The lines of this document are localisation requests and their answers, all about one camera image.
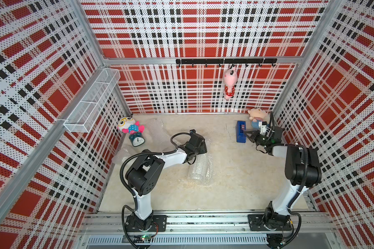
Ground white wire mesh shelf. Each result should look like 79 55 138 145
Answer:
64 68 120 133

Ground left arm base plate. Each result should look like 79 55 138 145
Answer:
125 214 168 232

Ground pink hanging plush toy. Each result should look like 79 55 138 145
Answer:
223 66 238 100

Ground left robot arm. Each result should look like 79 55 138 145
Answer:
119 130 207 222

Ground plush doll blue pants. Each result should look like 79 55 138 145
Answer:
248 109 270 130

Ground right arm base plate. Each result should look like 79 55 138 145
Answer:
248 214 293 232

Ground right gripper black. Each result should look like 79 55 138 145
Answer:
244 130 271 147

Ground white pink owl plush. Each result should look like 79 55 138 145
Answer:
117 117 145 135

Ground teal alarm clock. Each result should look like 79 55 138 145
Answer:
129 132 145 147

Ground blue tape dispenser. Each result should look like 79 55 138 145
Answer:
235 120 246 143

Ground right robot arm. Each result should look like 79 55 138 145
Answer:
244 109 322 231

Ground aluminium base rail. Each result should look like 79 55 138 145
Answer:
75 210 342 249

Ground black hook rail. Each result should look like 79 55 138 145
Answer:
176 58 277 65

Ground bubble wrap pile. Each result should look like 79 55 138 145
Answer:
187 140 214 186

